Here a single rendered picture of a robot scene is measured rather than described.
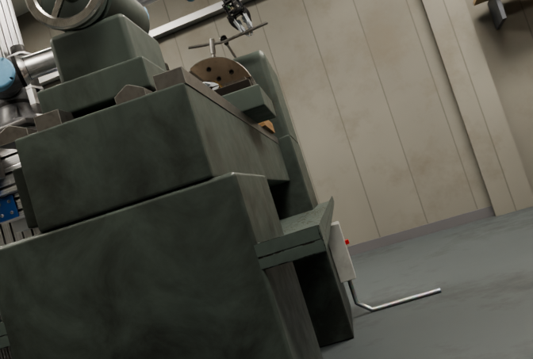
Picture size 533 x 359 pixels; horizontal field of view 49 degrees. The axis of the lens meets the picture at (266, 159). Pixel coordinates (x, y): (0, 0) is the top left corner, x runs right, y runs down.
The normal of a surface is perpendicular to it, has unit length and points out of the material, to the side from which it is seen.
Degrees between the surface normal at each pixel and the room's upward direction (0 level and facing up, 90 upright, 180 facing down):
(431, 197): 90
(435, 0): 90
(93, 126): 90
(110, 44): 90
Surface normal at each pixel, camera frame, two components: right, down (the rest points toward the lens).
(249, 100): -0.12, -0.04
